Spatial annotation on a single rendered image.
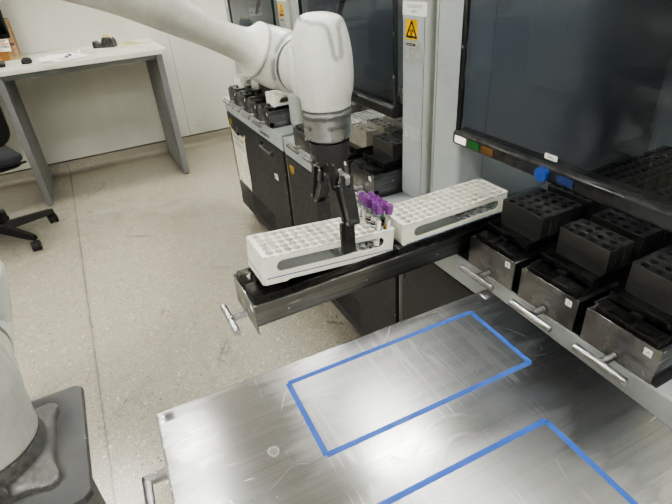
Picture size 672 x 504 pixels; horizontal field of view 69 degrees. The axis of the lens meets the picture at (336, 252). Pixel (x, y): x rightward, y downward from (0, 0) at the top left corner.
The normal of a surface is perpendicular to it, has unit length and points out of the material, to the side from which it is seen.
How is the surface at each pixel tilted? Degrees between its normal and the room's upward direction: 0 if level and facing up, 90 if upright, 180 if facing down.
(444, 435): 0
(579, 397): 0
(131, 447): 0
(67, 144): 90
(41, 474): 15
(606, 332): 90
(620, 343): 90
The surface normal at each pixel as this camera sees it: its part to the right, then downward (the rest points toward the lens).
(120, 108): 0.46, 0.44
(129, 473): -0.07, -0.85
